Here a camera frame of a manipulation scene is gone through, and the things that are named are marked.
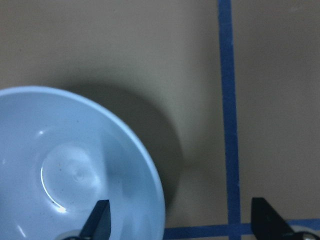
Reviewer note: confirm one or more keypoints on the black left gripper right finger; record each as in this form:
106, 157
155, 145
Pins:
266, 223

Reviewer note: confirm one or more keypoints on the blue bowl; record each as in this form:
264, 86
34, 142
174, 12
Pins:
60, 153

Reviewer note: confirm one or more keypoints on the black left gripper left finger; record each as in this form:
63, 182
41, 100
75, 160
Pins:
98, 224

